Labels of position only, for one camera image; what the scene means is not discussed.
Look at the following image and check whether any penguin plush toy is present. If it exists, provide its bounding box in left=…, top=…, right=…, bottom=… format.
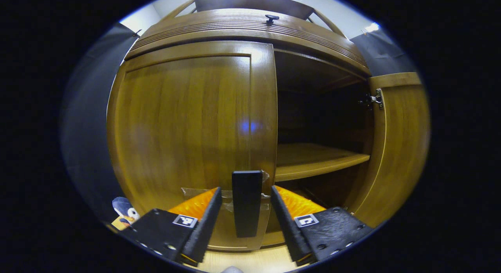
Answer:
left=112, top=197, right=141, bottom=230

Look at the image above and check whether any wooden cabinet drawer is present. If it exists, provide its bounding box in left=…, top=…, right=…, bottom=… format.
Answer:
left=127, top=9, right=370, bottom=76

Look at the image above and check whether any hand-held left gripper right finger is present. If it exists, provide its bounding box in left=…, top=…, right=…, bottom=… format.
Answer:
left=270, top=185, right=374, bottom=266

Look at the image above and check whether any wooden double-door shoe cabinet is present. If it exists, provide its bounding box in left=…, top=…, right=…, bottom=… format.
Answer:
left=125, top=0, right=372, bottom=248

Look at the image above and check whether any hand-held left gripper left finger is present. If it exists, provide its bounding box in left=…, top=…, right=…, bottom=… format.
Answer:
left=117, top=187, right=223, bottom=266

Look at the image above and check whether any metal door hinge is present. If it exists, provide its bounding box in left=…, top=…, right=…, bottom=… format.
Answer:
left=366, top=89, right=385, bottom=110

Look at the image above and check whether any black door handle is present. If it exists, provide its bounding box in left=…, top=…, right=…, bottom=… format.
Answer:
left=232, top=170, right=263, bottom=238

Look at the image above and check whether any wooden shoe cabinet door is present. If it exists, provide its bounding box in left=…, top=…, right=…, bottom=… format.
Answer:
left=106, top=41, right=278, bottom=252
left=344, top=72, right=431, bottom=228

